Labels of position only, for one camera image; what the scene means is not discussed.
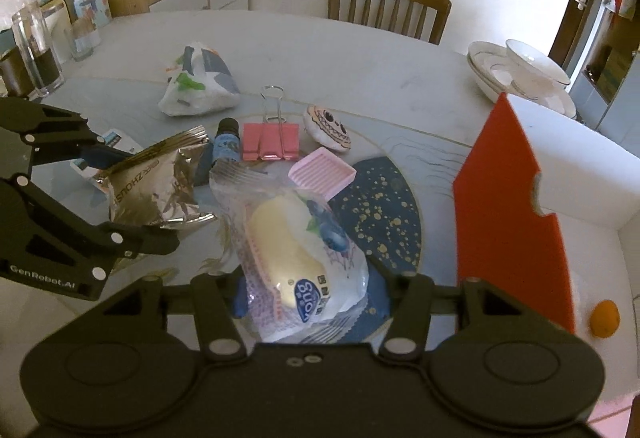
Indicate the small blue bottle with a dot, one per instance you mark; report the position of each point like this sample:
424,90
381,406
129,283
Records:
227,143

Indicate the wooden chair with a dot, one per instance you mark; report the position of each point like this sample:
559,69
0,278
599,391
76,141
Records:
390,3

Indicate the dark blue speckled placemat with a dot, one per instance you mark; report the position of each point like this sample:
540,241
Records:
385,213

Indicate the grey wall cabinet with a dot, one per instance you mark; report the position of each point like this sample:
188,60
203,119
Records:
627,118

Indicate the small orange fruit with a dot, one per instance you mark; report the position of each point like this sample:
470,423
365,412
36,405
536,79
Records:
605,318

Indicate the cartoon face plush toy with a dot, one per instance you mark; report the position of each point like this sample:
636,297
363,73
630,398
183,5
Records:
327,126

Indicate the clear drinking glass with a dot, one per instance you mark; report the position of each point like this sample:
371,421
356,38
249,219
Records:
80,41

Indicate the cardboard box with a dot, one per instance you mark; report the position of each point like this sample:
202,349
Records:
615,76

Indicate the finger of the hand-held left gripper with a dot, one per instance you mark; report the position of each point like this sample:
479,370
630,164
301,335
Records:
102,157
150,243

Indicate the pink ribbed tray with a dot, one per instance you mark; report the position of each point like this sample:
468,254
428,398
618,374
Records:
322,173

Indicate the tall glass jar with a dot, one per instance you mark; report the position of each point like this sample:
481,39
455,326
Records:
40,53

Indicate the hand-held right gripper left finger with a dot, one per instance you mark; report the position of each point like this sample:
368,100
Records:
239,300

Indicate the stack of white plates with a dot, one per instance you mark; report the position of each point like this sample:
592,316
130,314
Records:
492,73

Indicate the white printed plastic bag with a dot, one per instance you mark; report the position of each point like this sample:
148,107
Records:
200,83

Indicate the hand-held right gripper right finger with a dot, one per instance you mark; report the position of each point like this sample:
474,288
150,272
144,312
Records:
407,298

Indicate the pink binder clip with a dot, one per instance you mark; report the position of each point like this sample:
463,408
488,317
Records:
271,141

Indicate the dark mug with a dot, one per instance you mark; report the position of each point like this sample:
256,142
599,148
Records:
12,73

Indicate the woven plant basket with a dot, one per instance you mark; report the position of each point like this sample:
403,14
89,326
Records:
125,2

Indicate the white porcelain bowl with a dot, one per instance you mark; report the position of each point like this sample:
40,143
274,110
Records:
535,61

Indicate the silver foil snack bag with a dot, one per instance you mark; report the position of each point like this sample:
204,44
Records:
145,188

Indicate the red and white box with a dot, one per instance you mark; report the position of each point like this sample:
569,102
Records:
505,218

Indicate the light blue printed box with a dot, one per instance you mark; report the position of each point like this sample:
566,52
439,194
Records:
92,3

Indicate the blueberry bread packet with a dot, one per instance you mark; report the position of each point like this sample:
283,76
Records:
295,243

